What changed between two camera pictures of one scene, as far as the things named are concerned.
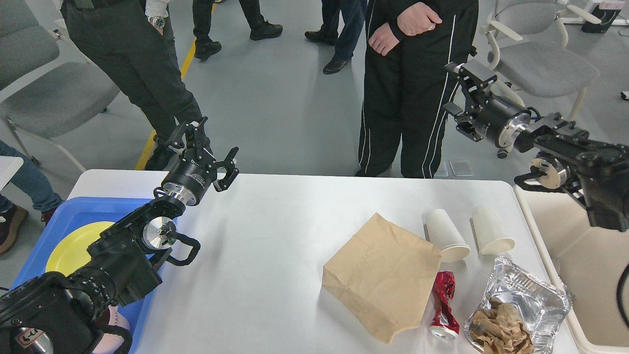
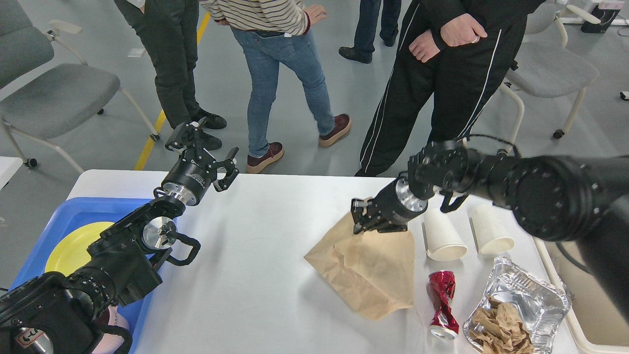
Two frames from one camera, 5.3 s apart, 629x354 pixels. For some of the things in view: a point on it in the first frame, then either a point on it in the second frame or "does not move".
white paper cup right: [489, 231] does not move
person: [342, 24] → [366, 27]
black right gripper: [498, 121] → [396, 204]
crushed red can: [444, 324] does not move
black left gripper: [188, 180] does not move
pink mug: [109, 342] does not move
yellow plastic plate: [71, 253] does not move
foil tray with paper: [521, 313] does not move
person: [42, 197] → [265, 31]
